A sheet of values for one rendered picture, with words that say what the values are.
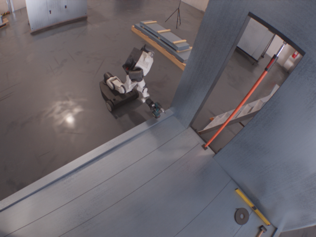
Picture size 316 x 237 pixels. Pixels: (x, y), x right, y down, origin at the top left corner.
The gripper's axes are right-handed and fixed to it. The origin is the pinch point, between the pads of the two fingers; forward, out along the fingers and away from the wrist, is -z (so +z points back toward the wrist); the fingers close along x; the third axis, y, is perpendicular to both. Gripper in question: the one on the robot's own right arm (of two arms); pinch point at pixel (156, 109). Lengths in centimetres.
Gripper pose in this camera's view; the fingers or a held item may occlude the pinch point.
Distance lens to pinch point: 228.5
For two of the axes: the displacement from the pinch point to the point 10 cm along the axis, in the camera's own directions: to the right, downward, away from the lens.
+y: -1.9, 5.8, 7.9
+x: 7.6, -4.2, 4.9
